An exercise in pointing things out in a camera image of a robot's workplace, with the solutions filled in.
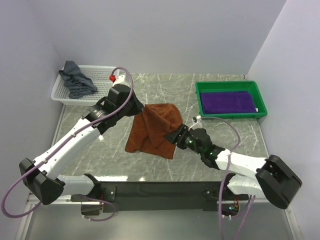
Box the white plastic basket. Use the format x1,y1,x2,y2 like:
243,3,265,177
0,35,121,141
50,65,115,107

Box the grey towel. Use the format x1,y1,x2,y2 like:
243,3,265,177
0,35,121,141
58,60,98,99

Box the aluminium frame rail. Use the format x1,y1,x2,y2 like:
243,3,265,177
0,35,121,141
16,196,302,240

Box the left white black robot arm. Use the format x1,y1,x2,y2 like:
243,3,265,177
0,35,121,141
19,84,144,205

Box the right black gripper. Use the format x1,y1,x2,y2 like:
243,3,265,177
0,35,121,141
163,123,204,157

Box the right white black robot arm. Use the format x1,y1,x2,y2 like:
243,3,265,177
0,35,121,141
164,124,303,209

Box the black base beam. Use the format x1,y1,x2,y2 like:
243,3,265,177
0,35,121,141
70,180,241,217

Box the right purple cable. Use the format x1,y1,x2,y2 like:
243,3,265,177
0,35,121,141
197,116,257,240

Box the orange brown towel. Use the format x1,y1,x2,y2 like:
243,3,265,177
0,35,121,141
125,103,183,159

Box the green plastic tray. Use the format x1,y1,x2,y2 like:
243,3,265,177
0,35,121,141
195,80,268,119

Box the purple towel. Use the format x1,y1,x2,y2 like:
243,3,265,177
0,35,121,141
200,91,257,114

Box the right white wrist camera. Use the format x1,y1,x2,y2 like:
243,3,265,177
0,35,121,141
190,115,203,130

